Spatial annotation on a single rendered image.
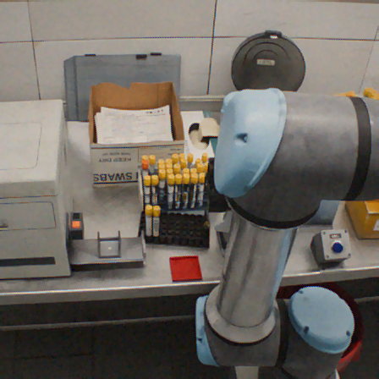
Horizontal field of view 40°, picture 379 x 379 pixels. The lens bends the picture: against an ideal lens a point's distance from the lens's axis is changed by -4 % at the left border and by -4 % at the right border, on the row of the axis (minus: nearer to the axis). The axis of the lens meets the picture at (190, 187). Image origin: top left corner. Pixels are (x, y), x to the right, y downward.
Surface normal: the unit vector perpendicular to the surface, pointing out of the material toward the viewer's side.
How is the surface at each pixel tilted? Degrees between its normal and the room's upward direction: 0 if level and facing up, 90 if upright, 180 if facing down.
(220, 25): 90
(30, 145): 0
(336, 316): 7
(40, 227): 90
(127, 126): 1
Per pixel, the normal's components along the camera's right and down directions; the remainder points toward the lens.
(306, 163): 0.01, 0.37
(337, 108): 0.05, -0.62
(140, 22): 0.14, 0.68
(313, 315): 0.19, -0.74
